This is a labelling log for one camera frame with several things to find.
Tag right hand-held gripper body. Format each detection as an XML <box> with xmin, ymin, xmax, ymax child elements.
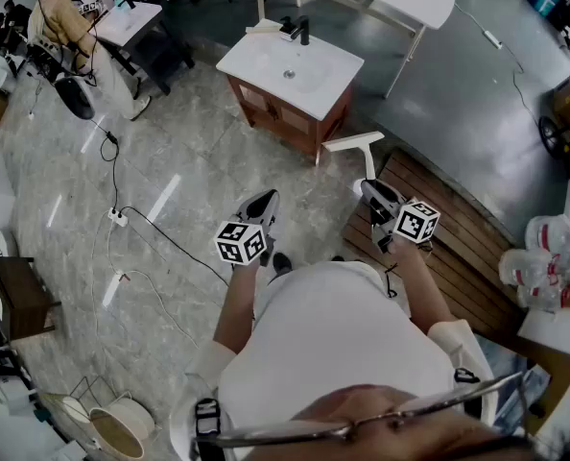
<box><xmin>360</xmin><ymin>179</ymin><xmax>441</xmax><ymax>254</ymax></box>

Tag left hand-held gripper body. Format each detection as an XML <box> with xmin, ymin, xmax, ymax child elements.
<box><xmin>214</xmin><ymin>188</ymin><xmax>282</xmax><ymax>268</ymax></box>

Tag white squeegee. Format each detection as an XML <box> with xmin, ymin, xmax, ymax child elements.
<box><xmin>321</xmin><ymin>131</ymin><xmax>386</xmax><ymax>196</ymax></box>

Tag person's left forearm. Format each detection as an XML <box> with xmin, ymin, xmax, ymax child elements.
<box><xmin>211</xmin><ymin>262</ymin><xmax>261</xmax><ymax>354</ymax></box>

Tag person's right forearm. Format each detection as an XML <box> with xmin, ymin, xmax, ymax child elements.
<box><xmin>389</xmin><ymin>240</ymin><xmax>459</xmax><ymax>335</ymax></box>

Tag brown wooden slat platform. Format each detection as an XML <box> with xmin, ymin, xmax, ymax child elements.
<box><xmin>342</xmin><ymin>148</ymin><xmax>524</xmax><ymax>338</ymax></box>

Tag person's white shirt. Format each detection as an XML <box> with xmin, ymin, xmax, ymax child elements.
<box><xmin>169</xmin><ymin>259</ymin><xmax>500</xmax><ymax>461</ymax></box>

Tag black wheeled cart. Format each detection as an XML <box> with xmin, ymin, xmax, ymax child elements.
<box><xmin>537</xmin><ymin>112</ymin><xmax>570</xmax><ymax>180</ymax></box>

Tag white brown-edged table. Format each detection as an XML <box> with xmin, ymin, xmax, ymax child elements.
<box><xmin>517</xmin><ymin>170</ymin><xmax>570</xmax><ymax>450</ymax></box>

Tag crumpled bluish plastic sheet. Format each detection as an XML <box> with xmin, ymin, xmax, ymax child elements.
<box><xmin>476</xmin><ymin>336</ymin><xmax>553</xmax><ymax>402</ymax></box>

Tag white basin wooden table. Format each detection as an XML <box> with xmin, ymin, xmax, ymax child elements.
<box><xmin>216</xmin><ymin>18</ymin><xmax>366</xmax><ymax>158</ymax></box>

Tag person's metal-rimmed glasses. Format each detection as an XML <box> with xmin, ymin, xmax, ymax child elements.
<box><xmin>193</xmin><ymin>371</ymin><xmax>531</xmax><ymax>450</ymax></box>

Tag beige wooden bar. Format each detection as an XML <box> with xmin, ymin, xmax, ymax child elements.
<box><xmin>245</xmin><ymin>20</ymin><xmax>284</xmax><ymax>36</ymax></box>

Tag white soap dispenser black pump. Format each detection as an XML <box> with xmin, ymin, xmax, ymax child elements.
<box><xmin>278</xmin><ymin>15</ymin><xmax>298</xmax><ymax>43</ymax></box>

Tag black stool chair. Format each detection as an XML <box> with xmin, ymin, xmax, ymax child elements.
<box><xmin>54</xmin><ymin>75</ymin><xmax>97</xmax><ymax>122</ymax></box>

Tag person's face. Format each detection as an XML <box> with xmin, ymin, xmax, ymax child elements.
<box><xmin>289</xmin><ymin>384</ymin><xmax>540</xmax><ymax>461</ymax></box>

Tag round wooden basket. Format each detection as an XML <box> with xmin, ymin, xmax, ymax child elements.
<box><xmin>87</xmin><ymin>396</ymin><xmax>154</xmax><ymax>461</ymax></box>

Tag black faucet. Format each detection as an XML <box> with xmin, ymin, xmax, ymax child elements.
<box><xmin>293</xmin><ymin>14</ymin><xmax>312</xmax><ymax>47</ymax></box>

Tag dark brown wooden cabinet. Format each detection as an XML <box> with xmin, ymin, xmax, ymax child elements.
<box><xmin>0</xmin><ymin>255</ymin><xmax>61</xmax><ymax>341</ymax></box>

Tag white side desk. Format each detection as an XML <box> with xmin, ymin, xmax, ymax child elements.
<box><xmin>94</xmin><ymin>0</ymin><xmax>196</xmax><ymax>96</ymax></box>

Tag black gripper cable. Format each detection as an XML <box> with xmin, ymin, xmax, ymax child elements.
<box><xmin>384</xmin><ymin>263</ymin><xmax>400</xmax><ymax>300</ymax></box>

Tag black floor cable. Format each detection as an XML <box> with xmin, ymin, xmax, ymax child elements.
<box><xmin>99</xmin><ymin>131</ymin><xmax>232</xmax><ymax>288</ymax></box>

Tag black white left shoulder strap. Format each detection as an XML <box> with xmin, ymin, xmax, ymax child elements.
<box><xmin>194</xmin><ymin>398</ymin><xmax>222</xmax><ymax>439</ymax></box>

